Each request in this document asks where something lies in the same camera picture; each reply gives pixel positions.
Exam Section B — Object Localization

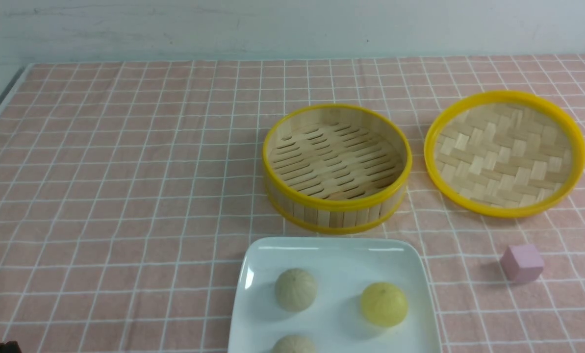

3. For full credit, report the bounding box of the white steamed bun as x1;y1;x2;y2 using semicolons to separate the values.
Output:
271;334;317;353
275;268;318;312

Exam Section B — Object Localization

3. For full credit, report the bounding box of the pink checkered tablecloth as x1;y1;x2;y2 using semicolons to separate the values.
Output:
0;54;585;353

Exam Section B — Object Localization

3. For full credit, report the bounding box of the yellow-rimmed woven steamer lid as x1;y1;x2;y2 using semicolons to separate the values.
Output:
424;90;585;218

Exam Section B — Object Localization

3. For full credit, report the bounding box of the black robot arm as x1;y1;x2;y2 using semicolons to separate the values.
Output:
0;340;22;353

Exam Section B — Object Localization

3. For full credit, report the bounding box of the yellow steamed bun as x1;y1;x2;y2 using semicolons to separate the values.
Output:
359;282;409;327

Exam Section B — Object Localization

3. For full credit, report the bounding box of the pink wooden cube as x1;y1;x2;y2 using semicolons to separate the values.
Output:
499;244;545;283

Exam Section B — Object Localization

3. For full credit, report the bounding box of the white square plate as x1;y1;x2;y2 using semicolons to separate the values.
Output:
228;237;442;353

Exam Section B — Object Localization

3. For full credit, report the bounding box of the yellow-rimmed bamboo steamer basket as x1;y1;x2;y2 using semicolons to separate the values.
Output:
261;103;413;234

